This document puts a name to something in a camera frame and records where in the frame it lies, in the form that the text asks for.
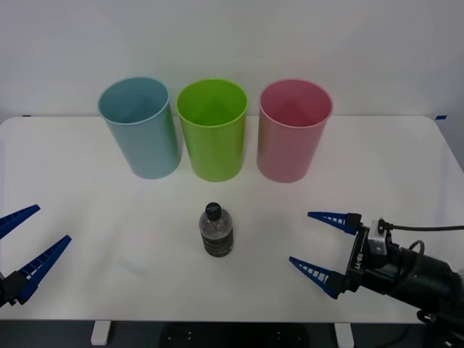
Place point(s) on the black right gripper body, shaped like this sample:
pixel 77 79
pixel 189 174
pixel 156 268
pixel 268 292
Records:
pixel 377 270

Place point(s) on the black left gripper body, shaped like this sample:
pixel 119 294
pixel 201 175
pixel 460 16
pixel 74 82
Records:
pixel 2 291

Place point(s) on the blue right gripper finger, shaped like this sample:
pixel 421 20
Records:
pixel 335 220
pixel 315 272

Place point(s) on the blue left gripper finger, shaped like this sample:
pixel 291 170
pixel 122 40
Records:
pixel 16 218
pixel 40 264

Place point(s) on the small clear bottle black cap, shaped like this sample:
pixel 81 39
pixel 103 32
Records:
pixel 216 235

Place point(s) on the white table leg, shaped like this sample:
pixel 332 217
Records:
pixel 344 335
pixel 99 332

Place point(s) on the pink plastic bin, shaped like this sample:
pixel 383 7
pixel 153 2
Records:
pixel 286 152

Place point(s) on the green plastic bin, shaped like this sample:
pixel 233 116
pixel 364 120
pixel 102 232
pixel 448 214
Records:
pixel 214 152

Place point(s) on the pale blue plastic bin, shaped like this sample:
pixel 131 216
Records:
pixel 145 145

